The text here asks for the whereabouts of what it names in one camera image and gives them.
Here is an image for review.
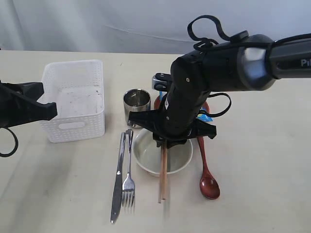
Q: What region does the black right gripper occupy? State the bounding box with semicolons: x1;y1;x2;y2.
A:
128;55;217;149

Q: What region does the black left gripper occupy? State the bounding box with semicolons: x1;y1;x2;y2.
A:
0;82;57;128

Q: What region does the brown wooden chopstick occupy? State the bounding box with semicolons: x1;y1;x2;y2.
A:
162;143;168;200
158;145;164;203

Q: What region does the blue potato chips bag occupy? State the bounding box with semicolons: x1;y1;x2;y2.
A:
159;91;213;122

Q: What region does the brown ceramic plate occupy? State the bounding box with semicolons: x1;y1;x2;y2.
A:
154;96;209;113

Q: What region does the white woven plastic basket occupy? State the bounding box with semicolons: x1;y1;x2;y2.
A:
38;60;105;143

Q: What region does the white ceramic bowl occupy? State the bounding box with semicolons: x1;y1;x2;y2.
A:
133;129;193;177

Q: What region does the shiny steel cup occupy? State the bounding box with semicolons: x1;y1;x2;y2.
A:
123;88;151;128

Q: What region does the brown wooden spoon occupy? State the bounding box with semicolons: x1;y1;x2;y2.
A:
197;136;220;200

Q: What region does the steel spoon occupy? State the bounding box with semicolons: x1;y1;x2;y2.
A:
122;129;135;209

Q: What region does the steel fork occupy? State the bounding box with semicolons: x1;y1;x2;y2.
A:
110;132;126;224

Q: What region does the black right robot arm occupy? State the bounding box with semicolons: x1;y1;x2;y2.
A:
128;34;311;147

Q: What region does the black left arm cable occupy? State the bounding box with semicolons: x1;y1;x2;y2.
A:
0;127;19;158

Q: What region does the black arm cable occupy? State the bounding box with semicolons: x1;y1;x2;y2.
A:
0;127;19;158
187;15;275;118

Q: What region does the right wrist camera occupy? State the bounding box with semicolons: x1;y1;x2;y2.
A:
152;73;172;92

